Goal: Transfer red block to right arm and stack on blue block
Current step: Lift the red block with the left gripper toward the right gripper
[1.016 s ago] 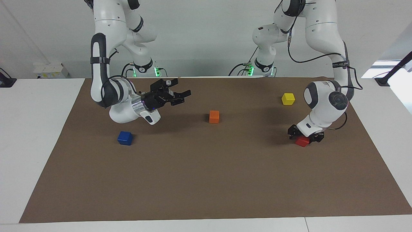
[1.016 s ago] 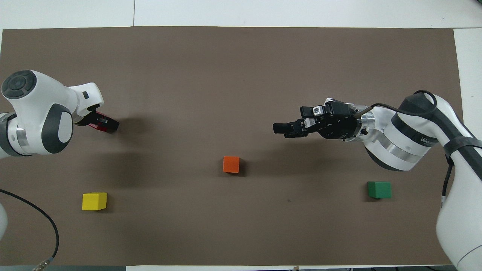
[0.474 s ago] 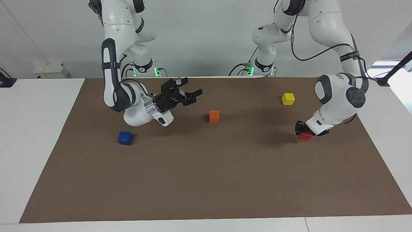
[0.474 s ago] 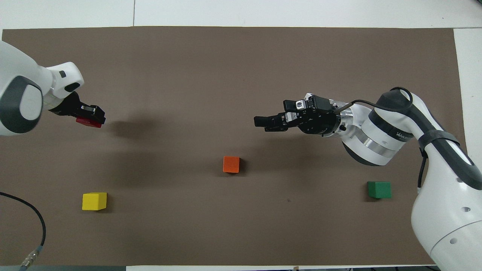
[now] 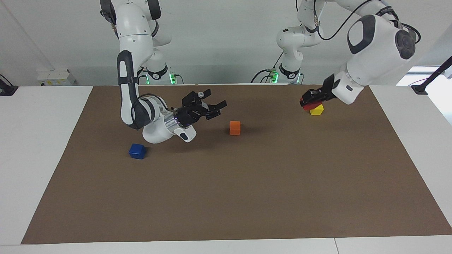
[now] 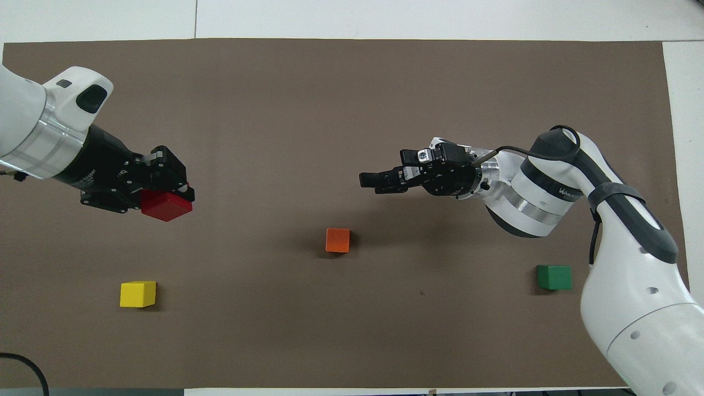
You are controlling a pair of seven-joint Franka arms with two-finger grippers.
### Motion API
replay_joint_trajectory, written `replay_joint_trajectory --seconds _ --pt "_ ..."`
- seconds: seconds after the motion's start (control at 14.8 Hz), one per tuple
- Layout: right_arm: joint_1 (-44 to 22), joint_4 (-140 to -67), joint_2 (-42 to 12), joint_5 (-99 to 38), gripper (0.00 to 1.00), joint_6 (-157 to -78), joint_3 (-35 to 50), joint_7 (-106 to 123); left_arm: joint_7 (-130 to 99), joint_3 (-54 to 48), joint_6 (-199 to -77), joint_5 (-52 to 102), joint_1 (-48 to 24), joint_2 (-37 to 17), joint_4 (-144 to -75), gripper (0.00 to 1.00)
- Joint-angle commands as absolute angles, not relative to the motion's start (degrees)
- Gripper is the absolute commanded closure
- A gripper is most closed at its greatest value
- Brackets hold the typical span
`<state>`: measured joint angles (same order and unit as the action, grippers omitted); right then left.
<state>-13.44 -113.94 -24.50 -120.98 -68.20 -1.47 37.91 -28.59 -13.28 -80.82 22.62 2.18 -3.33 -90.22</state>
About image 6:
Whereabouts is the orange wooden block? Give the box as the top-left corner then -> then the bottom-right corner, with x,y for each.
325,228 -> 351,254

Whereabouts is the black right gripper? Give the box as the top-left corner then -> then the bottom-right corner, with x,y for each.
359,140 -> 485,199

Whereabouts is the green wooden block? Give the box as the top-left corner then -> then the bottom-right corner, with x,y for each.
537,265 -> 573,291

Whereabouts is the brown table mat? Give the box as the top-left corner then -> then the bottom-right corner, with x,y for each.
0,37 -> 702,390

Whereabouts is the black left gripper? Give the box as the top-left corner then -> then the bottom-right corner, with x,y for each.
54,125 -> 196,215

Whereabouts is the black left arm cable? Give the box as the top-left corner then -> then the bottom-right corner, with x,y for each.
0,353 -> 51,396

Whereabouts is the red wooden block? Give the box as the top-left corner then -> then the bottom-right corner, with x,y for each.
140,189 -> 194,223

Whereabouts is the yellow wooden block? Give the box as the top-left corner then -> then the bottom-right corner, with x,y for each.
119,281 -> 157,309

